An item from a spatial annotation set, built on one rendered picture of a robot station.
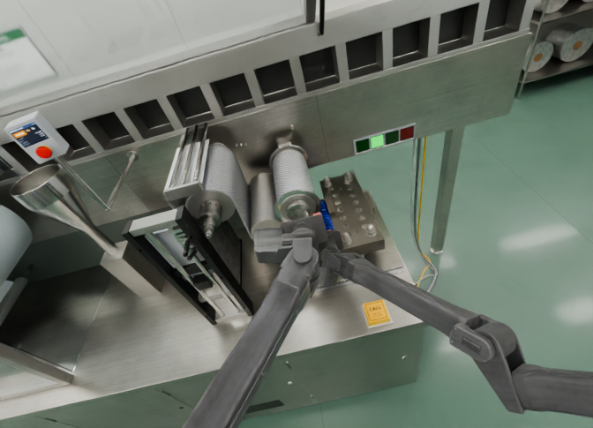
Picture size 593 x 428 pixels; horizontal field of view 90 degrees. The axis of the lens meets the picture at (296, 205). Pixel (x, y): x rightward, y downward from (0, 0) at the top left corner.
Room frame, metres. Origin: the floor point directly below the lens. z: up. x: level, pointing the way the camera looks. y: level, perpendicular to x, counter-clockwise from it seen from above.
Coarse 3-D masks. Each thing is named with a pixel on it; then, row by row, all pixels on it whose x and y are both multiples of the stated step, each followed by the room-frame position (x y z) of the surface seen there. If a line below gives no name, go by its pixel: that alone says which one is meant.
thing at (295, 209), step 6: (288, 204) 0.68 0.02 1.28; (294, 204) 0.66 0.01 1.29; (300, 204) 0.65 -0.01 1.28; (306, 204) 0.66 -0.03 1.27; (288, 210) 0.66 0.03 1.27; (294, 210) 0.66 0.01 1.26; (300, 210) 0.66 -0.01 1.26; (288, 216) 0.66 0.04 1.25; (294, 216) 0.66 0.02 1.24; (300, 216) 0.65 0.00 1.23
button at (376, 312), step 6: (378, 300) 0.47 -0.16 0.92; (366, 306) 0.46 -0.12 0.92; (372, 306) 0.45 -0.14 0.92; (378, 306) 0.45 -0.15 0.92; (384, 306) 0.44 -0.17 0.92; (366, 312) 0.44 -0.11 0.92; (372, 312) 0.43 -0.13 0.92; (378, 312) 0.43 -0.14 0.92; (384, 312) 0.42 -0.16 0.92; (372, 318) 0.41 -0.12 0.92; (378, 318) 0.41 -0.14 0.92; (384, 318) 0.40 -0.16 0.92; (372, 324) 0.40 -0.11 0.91
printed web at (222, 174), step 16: (208, 160) 0.85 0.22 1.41; (224, 160) 0.86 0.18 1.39; (288, 160) 0.85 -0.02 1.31; (304, 160) 0.88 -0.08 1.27; (208, 176) 0.76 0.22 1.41; (224, 176) 0.77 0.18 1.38; (240, 176) 0.88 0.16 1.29; (288, 176) 0.76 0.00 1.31; (304, 176) 0.76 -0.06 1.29; (224, 192) 0.70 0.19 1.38; (240, 192) 0.79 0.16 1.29; (240, 208) 0.72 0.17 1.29; (224, 224) 0.89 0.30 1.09; (224, 240) 0.81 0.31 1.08; (224, 256) 0.74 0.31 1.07; (240, 256) 0.86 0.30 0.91; (240, 272) 0.78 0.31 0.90
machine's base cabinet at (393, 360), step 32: (320, 352) 0.42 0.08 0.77; (352, 352) 0.41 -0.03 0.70; (384, 352) 0.40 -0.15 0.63; (416, 352) 0.39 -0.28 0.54; (192, 384) 0.47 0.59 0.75; (288, 384) 0.44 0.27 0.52; (320, 384) 0.43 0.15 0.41; (352, 384) 0.42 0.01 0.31; (384, 384) 0.40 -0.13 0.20; (64, 416) 0.52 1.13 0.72; (96, 416) 0.51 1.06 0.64; (128, 416) 0.50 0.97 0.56; (160, 416) 0.49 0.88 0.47; (256, 416) 0.47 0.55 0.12
